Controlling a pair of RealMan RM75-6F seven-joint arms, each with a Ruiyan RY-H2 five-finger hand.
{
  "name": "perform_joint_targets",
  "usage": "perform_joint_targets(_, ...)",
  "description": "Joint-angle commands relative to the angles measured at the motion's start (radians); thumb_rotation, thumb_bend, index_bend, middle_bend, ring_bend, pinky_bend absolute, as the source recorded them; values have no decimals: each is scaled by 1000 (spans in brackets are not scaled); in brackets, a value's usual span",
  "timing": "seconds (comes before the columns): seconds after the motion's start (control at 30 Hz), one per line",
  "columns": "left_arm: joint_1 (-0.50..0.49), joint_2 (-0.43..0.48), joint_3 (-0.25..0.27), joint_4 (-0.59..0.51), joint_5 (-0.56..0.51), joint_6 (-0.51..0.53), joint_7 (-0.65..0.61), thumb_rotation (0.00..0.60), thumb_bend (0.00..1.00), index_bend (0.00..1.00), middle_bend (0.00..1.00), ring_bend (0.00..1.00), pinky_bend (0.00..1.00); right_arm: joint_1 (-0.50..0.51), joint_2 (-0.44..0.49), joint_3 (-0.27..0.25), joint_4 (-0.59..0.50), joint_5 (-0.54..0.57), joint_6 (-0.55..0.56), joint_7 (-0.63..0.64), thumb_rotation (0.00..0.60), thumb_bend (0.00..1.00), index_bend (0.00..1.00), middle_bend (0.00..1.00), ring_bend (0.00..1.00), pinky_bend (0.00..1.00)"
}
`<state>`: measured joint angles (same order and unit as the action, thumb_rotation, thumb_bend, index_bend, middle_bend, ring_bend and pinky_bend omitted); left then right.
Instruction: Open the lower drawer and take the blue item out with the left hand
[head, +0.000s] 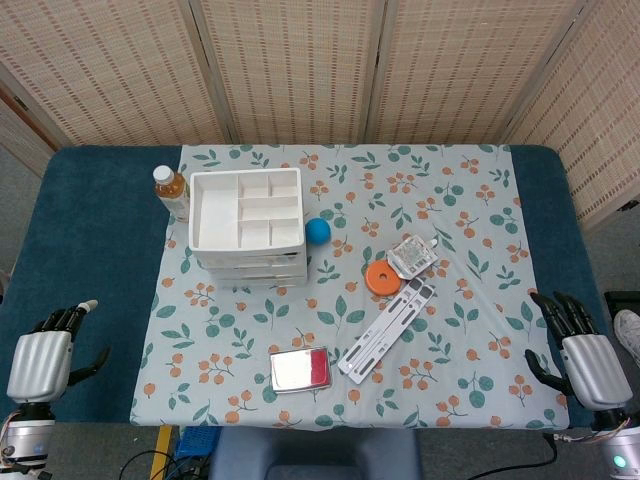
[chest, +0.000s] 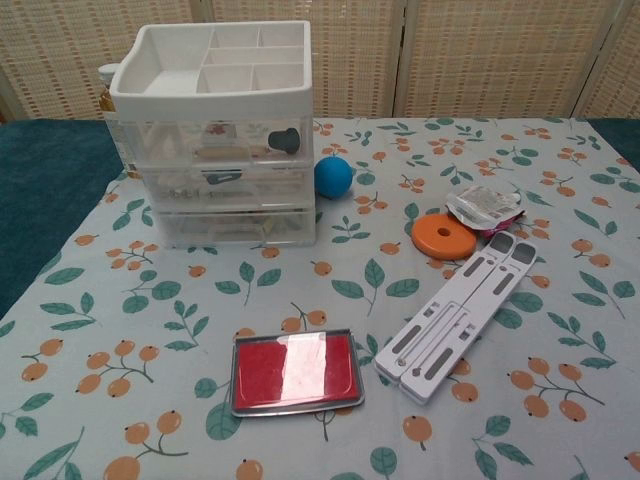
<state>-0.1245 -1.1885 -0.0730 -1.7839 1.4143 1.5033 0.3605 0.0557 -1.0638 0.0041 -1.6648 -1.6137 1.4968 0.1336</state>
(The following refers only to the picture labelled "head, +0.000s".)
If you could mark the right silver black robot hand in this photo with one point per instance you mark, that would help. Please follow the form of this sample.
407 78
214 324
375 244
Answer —
595 370

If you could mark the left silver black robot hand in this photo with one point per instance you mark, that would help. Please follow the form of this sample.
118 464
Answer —
40 365

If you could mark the white compartment drawer organizer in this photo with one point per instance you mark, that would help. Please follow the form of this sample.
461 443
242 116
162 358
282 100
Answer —
215 220

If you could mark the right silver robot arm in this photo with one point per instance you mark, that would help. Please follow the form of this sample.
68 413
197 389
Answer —
617 450

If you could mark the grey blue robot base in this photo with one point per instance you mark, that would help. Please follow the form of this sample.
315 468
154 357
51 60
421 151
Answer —
315 455

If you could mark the white shoe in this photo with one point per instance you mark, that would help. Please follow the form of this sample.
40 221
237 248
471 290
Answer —
629 332

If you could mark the floral leaf print tablecloth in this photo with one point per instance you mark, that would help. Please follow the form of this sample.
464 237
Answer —
450 310

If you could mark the blue plastic crate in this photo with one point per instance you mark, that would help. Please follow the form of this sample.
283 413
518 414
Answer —
197 442

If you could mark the white folding laptop stand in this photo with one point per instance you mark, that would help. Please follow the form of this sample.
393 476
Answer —
385 330

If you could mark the silver foil pouch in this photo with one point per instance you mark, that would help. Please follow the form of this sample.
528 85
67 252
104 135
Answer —
412 255

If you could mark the tea bottle with white cap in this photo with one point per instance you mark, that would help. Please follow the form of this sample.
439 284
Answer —
170 192

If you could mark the orange disc with hole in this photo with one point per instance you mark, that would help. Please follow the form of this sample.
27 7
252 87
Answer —
377 285

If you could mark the red ink pad case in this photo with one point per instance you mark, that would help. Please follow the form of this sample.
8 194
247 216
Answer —
300 370

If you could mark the blue ball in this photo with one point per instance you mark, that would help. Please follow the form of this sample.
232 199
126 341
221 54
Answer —
318 231

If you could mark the bamboo folding screen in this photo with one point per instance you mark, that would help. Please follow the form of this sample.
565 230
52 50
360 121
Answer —
300 70

